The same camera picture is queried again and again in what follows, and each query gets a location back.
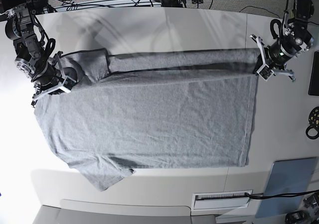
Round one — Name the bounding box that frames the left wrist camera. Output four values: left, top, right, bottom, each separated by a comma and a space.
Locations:
257, 64, 274, 81

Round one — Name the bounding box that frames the grey T-shirt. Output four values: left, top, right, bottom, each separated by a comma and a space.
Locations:
34, 48, 259, 191

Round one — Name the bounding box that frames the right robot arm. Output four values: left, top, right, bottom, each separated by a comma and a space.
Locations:
0, 0, 78, 106

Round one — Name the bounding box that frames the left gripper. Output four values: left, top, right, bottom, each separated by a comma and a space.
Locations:
250, 34, 297, 82

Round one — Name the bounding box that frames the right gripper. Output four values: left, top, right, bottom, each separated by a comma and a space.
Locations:
31, 51, 78, 107

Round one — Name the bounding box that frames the black cable on table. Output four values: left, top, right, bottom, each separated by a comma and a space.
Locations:
194, 190, 319, 201

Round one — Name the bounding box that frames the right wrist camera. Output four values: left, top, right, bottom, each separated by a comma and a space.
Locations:
58, 76, 76, 93

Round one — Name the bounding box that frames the black cable on floor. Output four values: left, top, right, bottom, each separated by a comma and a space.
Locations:
240, 5, 281, 18

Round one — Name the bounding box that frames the black tablet at edge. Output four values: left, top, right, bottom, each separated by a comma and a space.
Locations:
308, 51, 319, 96

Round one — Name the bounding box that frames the black and yellow round tool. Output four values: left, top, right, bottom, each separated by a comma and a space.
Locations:
306, 107, 319, 140

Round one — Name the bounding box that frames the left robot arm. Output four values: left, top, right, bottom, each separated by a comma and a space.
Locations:
250, 0, 315, 81

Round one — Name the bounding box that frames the black device bottom right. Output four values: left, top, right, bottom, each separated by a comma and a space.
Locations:
285, 210, 309, 224

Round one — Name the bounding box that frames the blue-grey flat board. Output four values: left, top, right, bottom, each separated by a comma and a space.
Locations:
255, 157, 317, 219

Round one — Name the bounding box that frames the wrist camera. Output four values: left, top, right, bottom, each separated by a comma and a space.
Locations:
257, 64, 274, 81
58, 76, 76, 93

